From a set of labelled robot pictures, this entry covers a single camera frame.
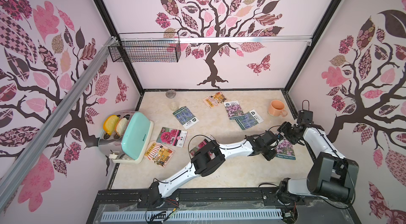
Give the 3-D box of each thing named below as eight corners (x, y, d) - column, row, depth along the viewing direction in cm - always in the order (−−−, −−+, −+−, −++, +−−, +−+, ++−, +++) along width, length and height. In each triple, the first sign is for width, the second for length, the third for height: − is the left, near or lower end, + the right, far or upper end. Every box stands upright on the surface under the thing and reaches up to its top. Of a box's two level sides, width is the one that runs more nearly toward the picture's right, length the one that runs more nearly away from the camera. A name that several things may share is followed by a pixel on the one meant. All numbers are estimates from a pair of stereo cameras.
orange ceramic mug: (270, 120, 105) (274, 112, 99) (266, 107, 112) (269, 100, 105) (282, 120, 105) (287, 112, 99) (277, 107, 112) (282, 100, 105)
